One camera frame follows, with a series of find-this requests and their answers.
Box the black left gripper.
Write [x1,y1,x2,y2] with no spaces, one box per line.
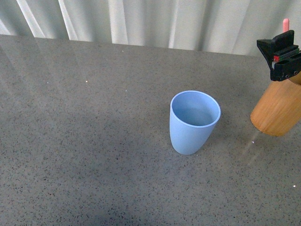
[257,30,301,81]

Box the blue cup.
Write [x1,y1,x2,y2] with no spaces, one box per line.
[169,90,221,155]

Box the white curtain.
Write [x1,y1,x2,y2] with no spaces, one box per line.
[0,0,301,56]

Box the bamboo chopstick holder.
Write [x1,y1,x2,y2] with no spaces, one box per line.
[250,74,301,137]

